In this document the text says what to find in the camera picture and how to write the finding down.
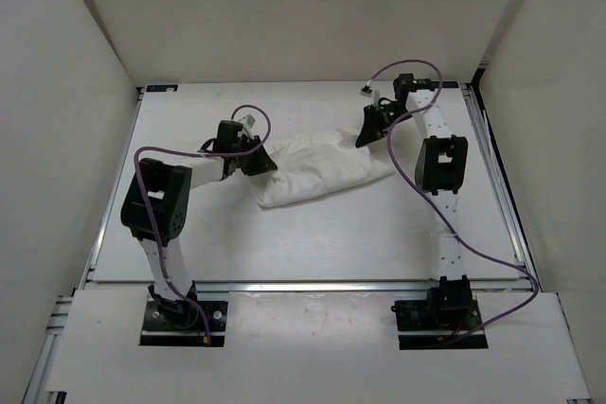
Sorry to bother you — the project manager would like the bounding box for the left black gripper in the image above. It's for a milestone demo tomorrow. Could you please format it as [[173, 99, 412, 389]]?
[[231, 134, 276, 176]]

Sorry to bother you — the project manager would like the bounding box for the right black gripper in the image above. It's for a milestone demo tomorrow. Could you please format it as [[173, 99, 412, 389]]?
[[356, 103, 414, 148]]

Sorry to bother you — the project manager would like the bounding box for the white pleated skirt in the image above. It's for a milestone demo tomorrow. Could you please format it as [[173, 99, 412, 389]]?
[[242, 130, 395, 209]]

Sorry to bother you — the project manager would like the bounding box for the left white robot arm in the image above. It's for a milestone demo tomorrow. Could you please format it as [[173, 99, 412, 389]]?
[[120, 114, 277, 328]]

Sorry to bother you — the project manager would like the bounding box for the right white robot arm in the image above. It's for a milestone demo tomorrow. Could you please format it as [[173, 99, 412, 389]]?
[[355, 74, 468, 283]]

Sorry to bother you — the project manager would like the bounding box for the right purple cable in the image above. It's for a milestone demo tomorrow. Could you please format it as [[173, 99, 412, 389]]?
[[368, 60, 541, 343]]

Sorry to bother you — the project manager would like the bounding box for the purple cable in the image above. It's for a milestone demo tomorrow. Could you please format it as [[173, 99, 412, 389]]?
[[368, 60, 541, 343], [134, 104, 274, 343]]

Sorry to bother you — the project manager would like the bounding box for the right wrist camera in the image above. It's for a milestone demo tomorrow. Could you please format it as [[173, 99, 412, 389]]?
[[360, 83, 381, 109]]

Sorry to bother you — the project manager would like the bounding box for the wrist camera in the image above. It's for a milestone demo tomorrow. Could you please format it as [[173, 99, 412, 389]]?
[[236, 114, 256, 135], [360, 83, 381, 109]]

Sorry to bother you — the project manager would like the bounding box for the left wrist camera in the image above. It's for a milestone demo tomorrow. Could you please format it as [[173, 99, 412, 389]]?
[[236, 114, 256, 135]]

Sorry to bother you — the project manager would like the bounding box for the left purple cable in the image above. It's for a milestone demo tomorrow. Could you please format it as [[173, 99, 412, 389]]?
[[134, 104, 274, 343]]

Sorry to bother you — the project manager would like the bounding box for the aluminium frame rail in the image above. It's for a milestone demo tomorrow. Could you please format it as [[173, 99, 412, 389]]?
[[78, 278, 541, 296]]

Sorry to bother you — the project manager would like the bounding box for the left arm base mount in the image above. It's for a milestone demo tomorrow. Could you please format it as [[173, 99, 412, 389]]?
[[139, 299, 229, 348]]

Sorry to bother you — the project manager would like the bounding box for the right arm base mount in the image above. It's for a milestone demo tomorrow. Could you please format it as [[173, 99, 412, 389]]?
[[391, 277, 488, 351]]

